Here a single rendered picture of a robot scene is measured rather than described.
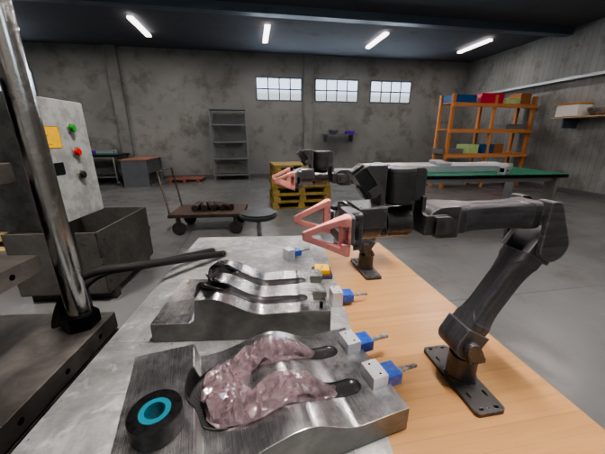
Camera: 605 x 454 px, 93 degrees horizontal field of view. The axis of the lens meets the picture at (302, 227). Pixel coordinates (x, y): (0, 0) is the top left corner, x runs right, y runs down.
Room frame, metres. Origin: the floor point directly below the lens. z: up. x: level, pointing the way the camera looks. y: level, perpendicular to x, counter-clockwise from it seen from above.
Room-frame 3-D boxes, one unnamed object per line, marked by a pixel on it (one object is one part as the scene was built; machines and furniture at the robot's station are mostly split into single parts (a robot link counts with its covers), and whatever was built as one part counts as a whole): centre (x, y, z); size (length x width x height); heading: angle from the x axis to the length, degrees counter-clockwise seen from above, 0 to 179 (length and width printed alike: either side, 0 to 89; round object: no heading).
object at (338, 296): (0.87, -0.16, 0.83); 0.13 x 0.05 x 0.05; 99
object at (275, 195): (5.88, 0.07, 0.42); 1.20 x 0.82 x 0.84; 101
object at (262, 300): (0.80, 0.16, 0.92); 0.35 x 0.16 x 0.09; 93
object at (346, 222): (0.45, -0.04, 1.20); 0.09 x 0.07 x 0.07; 100
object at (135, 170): (8.65, 4.76, 0.38); 1.41 x 0.72 x 0.75; 10
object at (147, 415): (0.34, 0.23, 0.93); 0.08 x 0.08 x 0.04
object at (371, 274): (1.14, -0.27, 0.84); 0.20 x 0.07 x 0.08; 10
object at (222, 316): (0.81, 0.18, 0.87); 0.50 x 0.26 x 0.14; 93
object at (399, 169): (0.51, -0.20, 1.24); 0.12 x 0.09 x 0.12; 100
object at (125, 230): (2.52, 2.00, 0.32); 0.92 x 0.76 x 0.64; 7
